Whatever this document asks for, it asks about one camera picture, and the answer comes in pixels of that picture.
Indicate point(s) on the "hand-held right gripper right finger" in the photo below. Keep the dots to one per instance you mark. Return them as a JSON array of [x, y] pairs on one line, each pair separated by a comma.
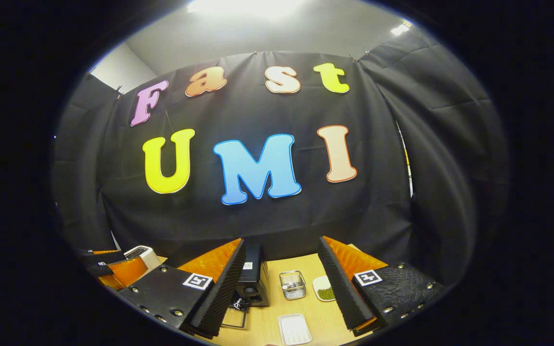
[[346, 293]]

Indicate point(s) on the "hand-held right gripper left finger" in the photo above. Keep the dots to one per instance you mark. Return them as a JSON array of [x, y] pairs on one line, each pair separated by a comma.
[[219, 298]]

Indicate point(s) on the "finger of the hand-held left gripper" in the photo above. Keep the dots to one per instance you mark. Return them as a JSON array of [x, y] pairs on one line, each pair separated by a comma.
[[125, 271]]

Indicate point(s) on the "black electric oven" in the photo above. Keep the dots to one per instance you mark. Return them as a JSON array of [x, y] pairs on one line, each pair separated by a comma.
[[253, 283]]

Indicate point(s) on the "white divided plate with beans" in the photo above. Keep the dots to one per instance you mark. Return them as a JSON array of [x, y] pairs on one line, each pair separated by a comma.
[[324, 292]]

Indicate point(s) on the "white toaster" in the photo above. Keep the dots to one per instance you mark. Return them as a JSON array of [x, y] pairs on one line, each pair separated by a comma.
[[144, 252]]

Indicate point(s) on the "white ribbed tray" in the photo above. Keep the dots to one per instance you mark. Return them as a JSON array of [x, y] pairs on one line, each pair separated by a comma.
[[295, 329]]

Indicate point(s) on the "black backdrop cloth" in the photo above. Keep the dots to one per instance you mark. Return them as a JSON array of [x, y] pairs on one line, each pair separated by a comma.
[[258, 226]]

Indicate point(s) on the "ceiling light panel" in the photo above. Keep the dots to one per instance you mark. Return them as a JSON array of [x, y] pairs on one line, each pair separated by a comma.
[[400, 29], [245, 7]]

